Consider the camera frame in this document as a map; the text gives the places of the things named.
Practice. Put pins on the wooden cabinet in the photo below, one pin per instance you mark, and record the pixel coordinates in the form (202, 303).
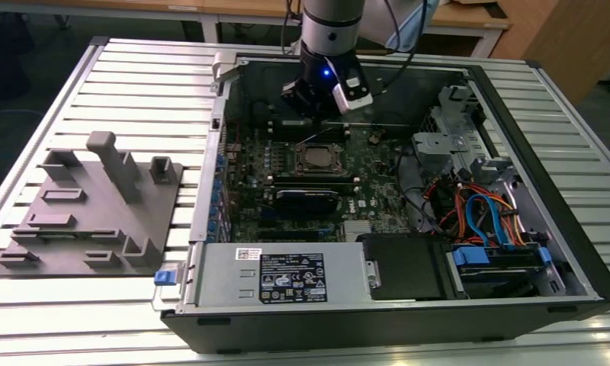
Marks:
(569, 42)

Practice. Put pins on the black plastic drive box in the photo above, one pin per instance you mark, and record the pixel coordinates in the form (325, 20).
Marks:
(406, 267)

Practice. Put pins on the silver chipset heatsink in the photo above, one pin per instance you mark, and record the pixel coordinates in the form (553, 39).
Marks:
(358, 227)

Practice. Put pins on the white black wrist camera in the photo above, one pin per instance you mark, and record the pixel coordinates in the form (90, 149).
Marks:
(356, 103)

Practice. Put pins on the blue case latch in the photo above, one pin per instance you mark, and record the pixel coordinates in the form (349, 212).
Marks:
(164, 278)

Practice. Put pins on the CPU socket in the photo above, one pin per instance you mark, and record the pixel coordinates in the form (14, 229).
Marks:
(297, 159)

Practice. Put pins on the black PC case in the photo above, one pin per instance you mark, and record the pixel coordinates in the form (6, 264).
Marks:
(361, 331)

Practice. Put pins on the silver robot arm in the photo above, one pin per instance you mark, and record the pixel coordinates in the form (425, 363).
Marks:
(330, 23)

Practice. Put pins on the wooden desk white frame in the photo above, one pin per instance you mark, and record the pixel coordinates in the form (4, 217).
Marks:
(132, 4)
(477, 19)

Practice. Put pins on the hard disk in blue carrier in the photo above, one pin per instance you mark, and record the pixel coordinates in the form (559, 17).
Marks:
(468, 256)

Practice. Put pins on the silver metal drive cage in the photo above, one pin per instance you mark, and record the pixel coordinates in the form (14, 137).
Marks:
(434, 146)

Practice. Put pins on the black RAM slot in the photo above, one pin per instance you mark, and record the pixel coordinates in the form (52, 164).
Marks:
(310, 175)

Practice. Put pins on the black expansion slot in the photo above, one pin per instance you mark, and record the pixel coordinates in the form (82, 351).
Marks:
(300, 239)
(284, 231)

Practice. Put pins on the silver green CPU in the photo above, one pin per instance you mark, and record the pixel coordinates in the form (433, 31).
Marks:
(316, 155)

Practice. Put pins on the graphics card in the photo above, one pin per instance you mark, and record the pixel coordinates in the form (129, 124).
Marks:
(305, 204)

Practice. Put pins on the green motherboard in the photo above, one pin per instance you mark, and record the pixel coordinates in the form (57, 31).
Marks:
(381, 190)

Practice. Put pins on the silver power supply unit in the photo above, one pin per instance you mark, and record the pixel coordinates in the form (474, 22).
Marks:
(224, 274)

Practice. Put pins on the grey parts rack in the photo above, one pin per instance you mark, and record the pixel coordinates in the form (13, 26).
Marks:
(96, 213)

